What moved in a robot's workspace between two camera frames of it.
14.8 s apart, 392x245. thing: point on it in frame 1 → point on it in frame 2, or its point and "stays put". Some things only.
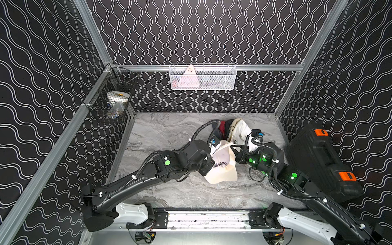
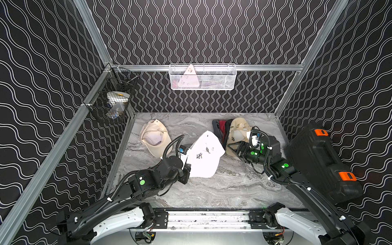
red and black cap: x=224 y=128 stays put
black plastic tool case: x=311 y=152 stays put
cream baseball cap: x=224 y=169 → x=155 y=137
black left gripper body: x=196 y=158 → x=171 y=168
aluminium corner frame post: x=94 y=30 stays put
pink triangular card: x=189 y=79 stays put
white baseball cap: x=240 y=130 → x=203 y=154
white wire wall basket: x=202 y=77 stays put
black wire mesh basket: x=111 y=99 stays put
